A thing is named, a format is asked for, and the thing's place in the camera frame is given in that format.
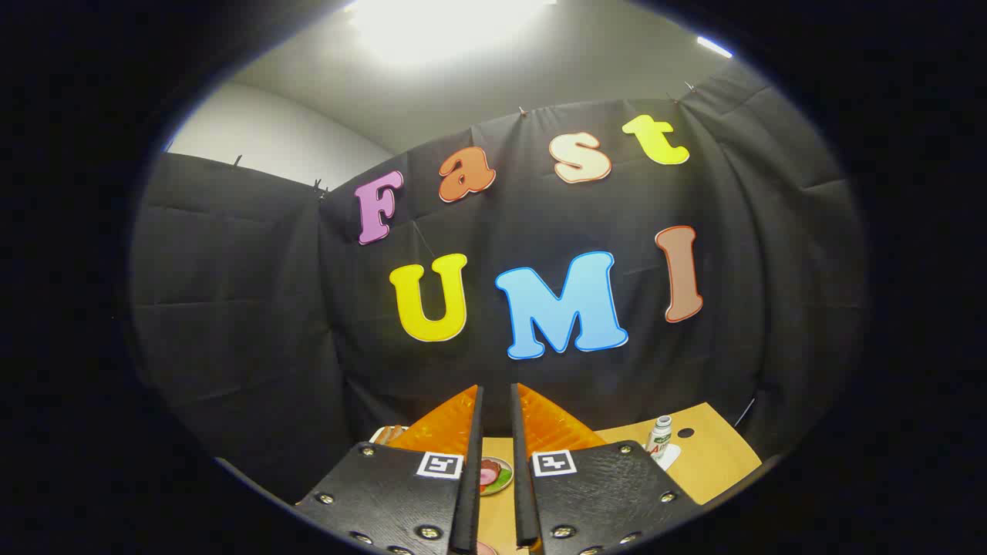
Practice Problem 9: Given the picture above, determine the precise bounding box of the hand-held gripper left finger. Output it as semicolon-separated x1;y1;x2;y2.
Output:
293;384;485;555

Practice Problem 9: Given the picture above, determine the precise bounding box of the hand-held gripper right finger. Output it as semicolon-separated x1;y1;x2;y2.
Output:
509;382;699;555

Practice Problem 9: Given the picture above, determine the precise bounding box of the white drink bottle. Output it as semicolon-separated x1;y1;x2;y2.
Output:
646;415;673;461

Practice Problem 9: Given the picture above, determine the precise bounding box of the white oval food plate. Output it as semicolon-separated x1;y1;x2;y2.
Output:
480;456;514;496

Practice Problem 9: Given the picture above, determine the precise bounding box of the ceiling light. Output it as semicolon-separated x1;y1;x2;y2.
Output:
347;0;556;64

